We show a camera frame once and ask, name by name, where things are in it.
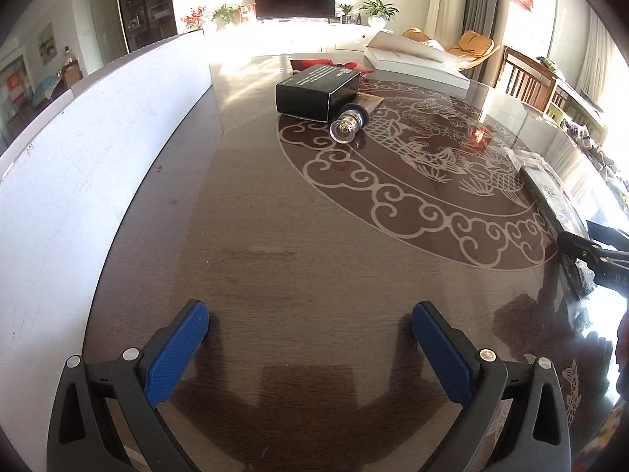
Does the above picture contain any phone case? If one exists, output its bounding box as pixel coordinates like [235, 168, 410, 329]
[506, 149, 595, 299]

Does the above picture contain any clear cap cosmetic bottle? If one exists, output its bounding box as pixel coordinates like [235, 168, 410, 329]
[328, 93, 384, 144]

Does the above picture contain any black odor removing bar box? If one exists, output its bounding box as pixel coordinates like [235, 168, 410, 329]
[275, 64, 361, 123]

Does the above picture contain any red pouch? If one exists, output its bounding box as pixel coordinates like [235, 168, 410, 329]
[290, 59, 372, 76]

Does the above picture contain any person's hand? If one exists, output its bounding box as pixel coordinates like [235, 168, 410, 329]
[615, 312, 629, 402]

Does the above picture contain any wooden chair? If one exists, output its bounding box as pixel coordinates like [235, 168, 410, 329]
[495, 47, 557, 113]

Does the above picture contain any orange lounge chair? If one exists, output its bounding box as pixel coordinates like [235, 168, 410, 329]
[403, 28, 500, 70]

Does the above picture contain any white flat box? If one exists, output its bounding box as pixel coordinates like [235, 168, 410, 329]
[364, 31, 470, 90]

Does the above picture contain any white storage box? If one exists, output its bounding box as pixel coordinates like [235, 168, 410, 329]
[1, 31, 212, 471]

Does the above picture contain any green potted plant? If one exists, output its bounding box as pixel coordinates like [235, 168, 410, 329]
[359, 0, 400, 30]

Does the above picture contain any dining table with chairs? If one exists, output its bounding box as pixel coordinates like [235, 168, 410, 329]
[31, 59, 83, 110]

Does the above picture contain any black television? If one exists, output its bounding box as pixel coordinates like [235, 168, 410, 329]
[252, 0, 338, 20]

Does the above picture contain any green plant by flowers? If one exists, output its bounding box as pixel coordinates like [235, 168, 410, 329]
[212, 3, 241, 26]

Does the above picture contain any red flower arrangement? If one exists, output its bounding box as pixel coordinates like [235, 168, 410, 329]
[181, 6, 206, 31]

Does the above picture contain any dark display cabinet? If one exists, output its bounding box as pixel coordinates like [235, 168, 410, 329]
[117, 0, 177, 52]

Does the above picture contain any framed wall painting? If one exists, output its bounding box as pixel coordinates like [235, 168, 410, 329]
[37, 22, 57, 66]

